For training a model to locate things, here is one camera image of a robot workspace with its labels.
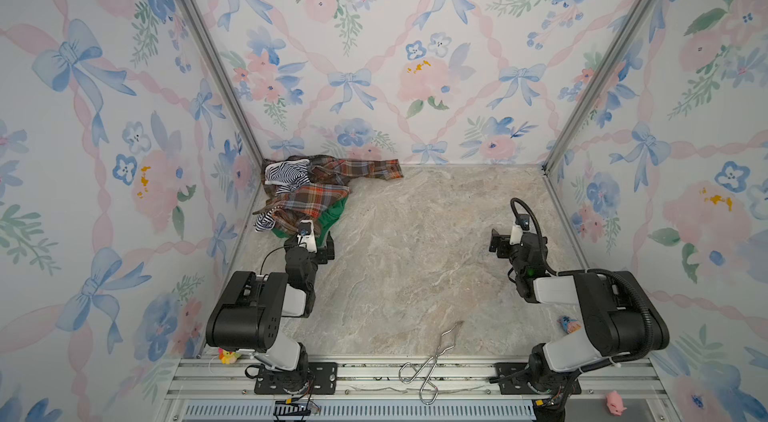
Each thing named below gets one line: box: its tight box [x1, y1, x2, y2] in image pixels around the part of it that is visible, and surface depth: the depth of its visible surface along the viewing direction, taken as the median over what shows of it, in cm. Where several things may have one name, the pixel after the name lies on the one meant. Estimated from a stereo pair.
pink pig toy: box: [606, 390, 627, 416], surface depth 71 cm
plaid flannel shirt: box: [252, 156, 404, 235], surface depth 106 cm
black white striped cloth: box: [254, 159, 310, 233], surface depth 109 cm
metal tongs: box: [398, 320, 464, 405], surface depth 77 cm
